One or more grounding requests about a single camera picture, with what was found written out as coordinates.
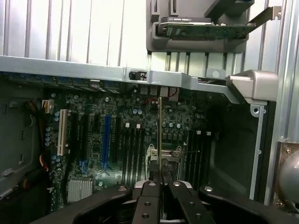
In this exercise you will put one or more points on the silver chipset heatsink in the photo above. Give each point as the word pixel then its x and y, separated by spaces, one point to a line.
pixel 80 190

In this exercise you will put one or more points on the metal CPU locking lever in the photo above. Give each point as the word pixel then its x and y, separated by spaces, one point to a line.
pixel 191 151

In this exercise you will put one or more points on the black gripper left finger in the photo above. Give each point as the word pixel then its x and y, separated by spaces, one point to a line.
pixel 147 205

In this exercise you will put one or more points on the CPU socket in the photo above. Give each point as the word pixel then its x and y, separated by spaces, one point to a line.
pixel 180 163

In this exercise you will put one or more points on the RAM slot white latches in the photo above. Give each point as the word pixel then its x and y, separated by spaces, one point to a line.
pixel 127 151
pixel 138 151
pixel 209 161
pixel 198 161

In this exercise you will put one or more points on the open black PC case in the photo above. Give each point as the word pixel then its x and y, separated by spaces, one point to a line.
pixel 70 67

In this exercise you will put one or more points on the blue expansion slot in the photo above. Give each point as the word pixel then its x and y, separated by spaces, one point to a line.
pixel 107 140

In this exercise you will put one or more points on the green motherboard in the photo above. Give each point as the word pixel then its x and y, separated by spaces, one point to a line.
pixel 144 116

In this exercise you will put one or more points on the grey plastic parts rack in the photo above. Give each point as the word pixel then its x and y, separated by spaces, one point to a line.
pixel 196 45

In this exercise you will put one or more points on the white expansion slot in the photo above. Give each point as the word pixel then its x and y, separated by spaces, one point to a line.
pixel 62 133

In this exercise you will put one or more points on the RAM slot black latches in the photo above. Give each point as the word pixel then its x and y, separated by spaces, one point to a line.
pixel 204 161
pixel 143 151
pixel 193 161
pixel 133 151

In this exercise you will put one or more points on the graphics card with metal bracket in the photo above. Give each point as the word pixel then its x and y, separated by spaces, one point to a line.
pixel 210 31

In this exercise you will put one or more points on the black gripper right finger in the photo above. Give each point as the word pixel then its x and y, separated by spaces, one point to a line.
pixel 184 205

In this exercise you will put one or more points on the short black expansion slot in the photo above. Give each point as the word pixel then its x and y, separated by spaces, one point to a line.
pixel 97 123

